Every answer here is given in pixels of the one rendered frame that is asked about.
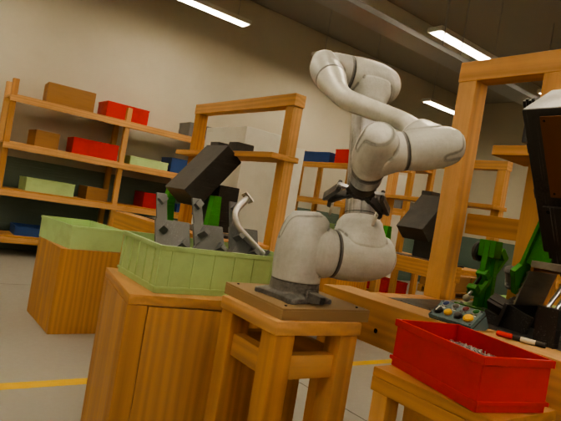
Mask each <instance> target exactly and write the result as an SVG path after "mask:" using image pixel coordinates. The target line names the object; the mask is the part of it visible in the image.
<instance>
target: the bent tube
mask: <svg viewBox="0 0 561 421"><path fill-rule="evenodd" d="M242 196H243V197H244V198H242V199H241V200H240V201H239V202H238V203H237V204H236V205H235V207H234V209H233V211H232V223H233V226H234V228H235V229H236V231H237V232H238V233H240V232H242V233H243V234H244V235H245V237H244V238H243V239H244V240H245V241H246V242H247V243H248V244H249V245H250V246H251V247H252V248H253V249H255V248H256V249H257V250H258V251H259V252H260V255H261V256H263V255H264V254H265V252H264V250H263V249H262V248H261V247H260V246H259V245H258V244H257V243H256V242H255V241H254V240H253V238H252V237H251V236H250V235H249V234H248V233H247V232H246V231H245V230H244V229H243V227H242V226H241V225H240V222H239V213H240V210H241V209H242V208H243V207H244V206H245V205H246V204H247V203H248V204H250V203H252V202H254V200H253V199H252V197H251V196H250V195H249V193H248V192H247V191H246V192H245V193H243V194H242Z"/></svg>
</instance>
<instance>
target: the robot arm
mask: <svg viewBox="0 0 561 421"><path fill-rule="evenodd" d="M310 74H311V78H312V80H313V82H314V84H315V85H316V87H317V88H318V89H319V90H320V91H321V92H322V93H323V94H324V95H326V96H327V97H328V98H329V99H330V100H331V101H332V102H333V103H334V104H336V105H337V106H339V107H340V108H342V109H344V110H346V111H348V112H351V132H350V144H349V156H348V168H347V181H346V184H343V183H342V180H338V182H337V184H335V185H333V186H332V187H331V188H330V189H328V190H326V191H325V192H324V194H323V197H322V199H323V200H327V201H328V202H327V207H330V211H329V216H330V215H331V212H332V208H333V206H334V202H336V201H339V200H343V199H346V204H345V214H344V215H343V216H342V217H340V219H339V220H338V221H337V222H336V227H335V229H334V230H333V229H331V228H330V222H329V221H328V220H327V218H326V217H325V216H324V215H322V214H321V213H320V212H316V211H307V210H294V211H292V212H291V214H290V215H289V216H287V217H286V219H285V221H284V223H283V225H282V227H281V229H280V231H279V234H278V236H277V240H276V244H275V251H274V256H273V263H272V273H271V278H270V284H269V285H264V286H255V291H256V292H261V293H263V294H266V295H268V296H270V297H274V298H276V299H278V300H281V301H283V302H285V303H287V304H291V305H296V304H316V305H324V304H329V305H330V304H331V299H330V298H328V297H324V296H322V295H321V294H319V286H320V280H321V278H327V277H330V278H334V279H337V280H343V281H349V282H368V281H374V280H377V279H381V278H383V277H385V276H387V275H389V274H390V273H391V272H392V271H393V269H394V267H395V265H396V262H397V254H396V249H395V246H394V245H393V243H392V241H391V240H390V239H389V238H387V237H386V234H385V231H384V229H383V224H382V222H381V221H380V219H381V218H382V215H385V216H389V214H390V209H391V208H390V206H389V204H388V202H387V198H386V197H385V193H386V192H385V191H384V190H382V191H381V192H377V188H378V187H379V185H380V184H381V182H382V178H383V177H384V176H386V175H390V174H393V173H396V172H400V171H408V170H412V171H424V170H436V169H441V168H445V167H448V166H450V165H454V164H456V163H457V162H458V161H459V160H460V159H461V158H462V157H463V156H464V153H465V149H466V140H465V138H464V135H463V134H462V133H461V131H459V130H457V129H454V128H452V127H448V126H442V125H441V124H436V123H433V122H432V121H431V120H428V119H417V118H416V117H414V116H413V115H411V114H409V113H407V112H405V111H402V110H400V109H397V108H394V107H392V106H390V105H388V104H389V103H391V102H392V101H394V100H395V99H396V97H397V96H398V95H399V92H400V89H401V79H400V77H399V75H398V73H397V72H396V71H395V70H393V69H392V68H390V67H389V66H387V65H385V64H384V63H380V62H377V61H375V60H372V59H369V58H363V57H357V56H352V55H349V54H344V53H333V52H332V51H331V50H320V51H318V52H316V53H315V54H314V55H313V57H312V60H311V64H310ZM396 129H397V130H399V131H400V132H397V131H396ZM343 189H345V190H343ZM377 198H378V200H379V201H380V203H379V201H378V200H377Z"/></svg>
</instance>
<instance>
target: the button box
mask: <svg viewBox="0 0 561 421"><path fill-rule="evenodd" d="M444 302H445V300H442V301H441V302H440V303H439V304H438V306H439V305H440V306H441V307H442V311H441V312H435V311H434V308H433V309H432V310H431V311H430V312H429V313H428V315H429V317H430V318H433V319H437V320H439V321H442V322H446V323H452V324H459V325H462V326H464V327H468V328H471V329H472V330H475V331H486V330H487V329H488V320H487V317H486V316H487V315H486V312H484V311H480V310H479V311H480V312H479V313H473V310H478V309H474V308H471V307H469V309H468V310H467V311H464V310H463V309H462V308H463V307H465V306H463V305H460V304H459V307H453V306H452V305H453V304H458V303H453V302H449V301H448V302H449V304H447V305H444V304H443V303H444ZM448 308H449V309H451V310H452V314H450V315H445V314H444V310H445V309H448ZM454 312H461V313H462V316H461V317H460V318H455V317H454V316H453V314H454ZM466 314H471V315H473V320H472V321H471V322H465V321H463V316H464V315H466Z"/></svg>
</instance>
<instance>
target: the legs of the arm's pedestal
mask: <svg viewBox="0 0 561 421"><path fill-rule="evenodd" d="M249 325H250V323H249V322H248V321H246V320H245V319H243V318H241V317H238V316H236V315H235V314H234V313H232V312H229V311H227V310H225V309H224V308H223V309H222V313H221V319H220V328H219V333H218V338H217V343H216V349H215V357H214V362H213V367H212V373H211V378H210V387H209V392H208V398H207V403H206V407H205V416H204V421H233V419H234V414H235V405H236V399H237V394H238V389H239V384H240V375H241V370H242V365H243V364H244V365H246V366H247V367H249V368H251V369H252V370H254V371H255V376H254V381H253V386H252V391H251V396H250V405H249V410H248V415H247V420H246V421H292V419H293V413H294V408H295V403H296V394H297V389H298V384H299V379H303V378H318V383H317V388H316V397H315V402H314V408H313V412H312V417H311V421H343V418H344V413H345V407H346V399H347V394H348V388H349V383H350V378H351V369H352V364H353V358H354V354H355V349H356V340H357V336H326V338H325V343H323V342H320V341H318V340H316V339H315V338H313V337H310V336H275V335H273V334H271V333H269V332H267V331H265V330H263V329H262V328H249Z"/></svg>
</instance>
